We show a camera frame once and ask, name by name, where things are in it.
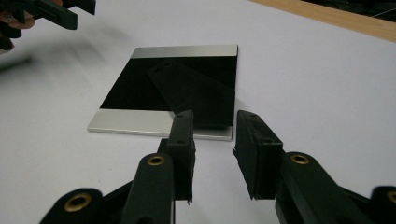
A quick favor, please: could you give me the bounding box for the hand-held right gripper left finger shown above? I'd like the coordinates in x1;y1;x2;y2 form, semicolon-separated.
120;109;197;224

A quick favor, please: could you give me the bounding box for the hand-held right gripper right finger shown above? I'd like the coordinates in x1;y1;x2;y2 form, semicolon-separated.
232;109;372;224

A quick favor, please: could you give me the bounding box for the silver and black picture frame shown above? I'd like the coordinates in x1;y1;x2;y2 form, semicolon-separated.
86;44;239;142

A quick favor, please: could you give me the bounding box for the white paper sheet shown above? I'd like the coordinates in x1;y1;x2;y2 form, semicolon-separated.
0;0;396;224

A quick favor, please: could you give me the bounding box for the wooden table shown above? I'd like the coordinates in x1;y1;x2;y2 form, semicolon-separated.
248;0;396;44

